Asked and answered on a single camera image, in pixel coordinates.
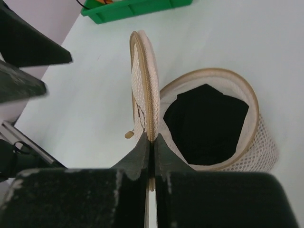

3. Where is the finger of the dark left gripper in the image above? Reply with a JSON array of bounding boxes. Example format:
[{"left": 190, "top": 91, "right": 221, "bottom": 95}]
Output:
[
  {"left": 0, "top": 61, "right": 47, "bottom": 103},
  {"left": 0, "top": 4, "right": 72, "bottom": 67}
]

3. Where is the green plastic bin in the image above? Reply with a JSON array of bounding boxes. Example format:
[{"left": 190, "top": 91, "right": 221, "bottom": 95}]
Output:
[{"left": 80, "top": 0, "right": 192, "bottom": 24}]

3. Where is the aluminium frame rail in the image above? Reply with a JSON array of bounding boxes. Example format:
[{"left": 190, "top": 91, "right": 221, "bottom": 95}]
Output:
[{"left": 0, "top": 121, "right": 66, "bottom": 168}]

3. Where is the black bra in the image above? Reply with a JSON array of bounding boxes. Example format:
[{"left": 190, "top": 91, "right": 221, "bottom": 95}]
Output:
[{"left": 164, "top": 84, "right": 249, "bottom": 165}]

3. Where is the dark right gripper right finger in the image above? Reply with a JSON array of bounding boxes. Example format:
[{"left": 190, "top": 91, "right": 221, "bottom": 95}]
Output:
[{"left": 154, "top": 135, "right": 298, "bottom": 228}]

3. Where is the black cable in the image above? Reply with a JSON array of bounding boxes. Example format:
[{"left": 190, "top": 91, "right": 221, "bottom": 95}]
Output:
[{"left": 13, "top": 141, "right": 31, "bottom": 155}]

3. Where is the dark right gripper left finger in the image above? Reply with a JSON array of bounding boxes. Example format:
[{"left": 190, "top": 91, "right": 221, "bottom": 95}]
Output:
[{"left": 0, "top": 133, "right": 150, "bottom": 228}]

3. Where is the orange bra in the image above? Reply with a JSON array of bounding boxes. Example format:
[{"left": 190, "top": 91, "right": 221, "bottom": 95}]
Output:
[{"left": 96, "top": 0, "right": 114, "bottom": 4}]

